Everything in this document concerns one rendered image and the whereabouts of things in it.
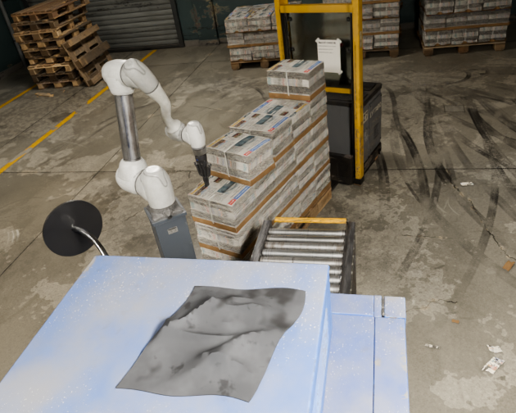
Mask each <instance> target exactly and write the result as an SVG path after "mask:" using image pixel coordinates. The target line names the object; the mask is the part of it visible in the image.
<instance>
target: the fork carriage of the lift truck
mask: <svg viewBox="0 0 516 413"><path fill-rule="evenodd" d="M329 158H330V171H329V172H330V178H331V180H336V181H337V182H338V183H339V184H348V185H352V184H353V156H352V155H346V154H341V153H335V152H329Z"/></svg>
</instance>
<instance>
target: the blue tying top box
mask: <svg viewBox="0 0 516 413"><path fill-rule="evenodd" d="M194 286H214V287H221V288H234V289H258V288H295V289H300V290H304V291H306V301H305V305H304V309H303V311H302V313H301V315H300V316H299V318H298V319H297V321H296V322H295V323H294V325H293V326H292V327H291V328H290V329H288V330H287V331H286V332H285V334H284V335H283V336H282V337H281V339H280V340H279V342H278V345H277V347H276V348H275V350H274V354H273V355H272V358H271V360H270V362H269V365H268V368H267V370H266V372H265V375H264V377H263V379H262V380H261V382H260V385H259V387H258V389H257V391H256V393H255V395H254V396H253V398H252V399H251V400H250V401H249V403H248V402H244V401H241V400H238V399H236V398H232V397H225V396H216V395H207V396H193V397H169V396H163V395H158V394H154V393H147V392H143V391H138V390H132V389H122V388H115V387H116V386H117V385H118V384H119V383H120V381H121V380H122V379H123V378H124V377H125V376H126V374H127V373H128V372H129V370H130V369H131V368H132V366H133V365H134V363H135V362H136V360H137V359H138V358H139V357H140V355H141V354H142V352H143V350H144V349H145V347H146V346H147V345H148V344H149V342H150V341H151V340H152V338H153V337H154V335H155V334H156V332H157V331H158V330H159V329H160V328H161V326H162V325H163V324H164V323H165V320H166V319H167V318H170V317H171V316H172V315H174V314H175V313H176V312H177V311H178V310H179V309H180V307H181V306H182V305H183V304H184V303H185V302H186V301H187V300H188V298H189V296H190V295H191V293H192V291H193V289H194ZM332 327H333V322H332V309H331V296H330V283H329V265H322V264H301V263H281V262H261V261H222V260H201V259H180V258H160V257H140V256H100V255H96V256H95V257H94V258H93V259H92V260H91V261H90V263H89V264H88V266H87V267H86V268H85V270H84V271H83V273H82V274H81V275H80V277H78V279H77V280H76V281H75V283H74V284H73V286H72V287H71V288H70V290H69V291H68V293H67V294H66V295H65V296H64V297H63V299H62V300H61V302H60V303H59V304H58V306H57V307H56V309H55V310H54V311H53V313H52V314H51V315H50V316H49V317H48V319H47V320H46V322H45V323H44V324H43V326H42V327H41V329H40V330H39V331H38V332H37V333H36V335H35V336H34V338H33V339H32V340H31V342H30V343H29V345H28V346H27V347H26V349H25V350H24V351H23V352H22V353H21V355H20V356H19V358H18V359H17V360H16V362H15V363H14V365H13V366H12V367H11V368H10V369H9V371H8V372H7V374H6V375H5V376H4V378H3V379H2V381H1V382H0V413H323V409H324V394H325V387H326V379H327V372H328V358H329V350H330V343H331V335H332Z"/></svg>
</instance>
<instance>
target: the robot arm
mask: <svg viewBox="0 0 516 413"><path fill-rule="evenodd" d="M102 78H103V79H104V80H105V82H106V83H107V85H108V87H109V89H110V91H111V93H112V94H113V95H114V99H115V109H116V115H117V120H118V126H119V132H120V143H121V149H122V154H123V159H122V160H121V161H120V165H119V168H118V170H117V171H116V174H115V179H116V182H117V184H118V185H119V186H120V187H121V188H122V189H123V190H125V191H126V192H129V193H132V194H135V195H138V196H141V197H143V198H144V199H145V200H146V201H148V204H149V205H147V206H146V208H147V210H148V211H149V212H150V214H151V216H152V220H153V222H157V221H158V220H161V219H164V218H167V219H169V220H170V219H172V215H174V214H177V213H181V212H183V208H182V207H180V206H179V204H178V203H177V202H176V199H175V196H174V189H173V185H172V183H171V180H170V177H169V175H168V174H167V172H166V171H165V170H164V169H163V168H162V167H160V166H147V163H146V161H145V160H144V159H143V158H142V157H141V154H140V147H139V141H138V129H137V122H136V116H135V110H134V98H133V93H134V90H135V89H140V90H142V91H143V92H144V93H145V94H146V95H147V96H149V97H150V98H152V99H153V100H155V101H156V102H157V103H158V104H159V105H160V107H161V116H162V120H163V121H164V123H165V125H166V127H165V134H166V135H167V136H168V137H169V138H171V139H173V140H175V141H179V142H185V143H188V144H190V145H191V148H192V154H193V155H194V156H195V159H196V161H195V162H194V165H195V166H196V168H197V171H198V174H199V175H200V176H201V177H202V178H203V181H204V184H205V187H208V186H209V185H210V184H209V177H210V167H211V164H209V163H208V161H207V155H206V152H207V150H206V137H205V133H204V129H203V128H202V125H201V123H200V122H199V121H198V120H191V121H189V122H188V124H187V125H185V124H184V123H183V122H181V121H179V120H174V119H173V118H172V117H171V104H170V100H169V98H168V97H167V95H166V93H165V91H164V90H163V88H162V87H161V85H160V83H159V81H158V80H157V78H156V77H155V76H154V74H153V73H152V72H151V71H150V70H149V68H148V67H147V66H146V65H145V64H143V63H142V62H141V61H139V60H137V59H135V58H130V59H128V60H123V59H115V60H112V61H108V62H107V63H105V64H104V65H103V67H102Z"/></svg>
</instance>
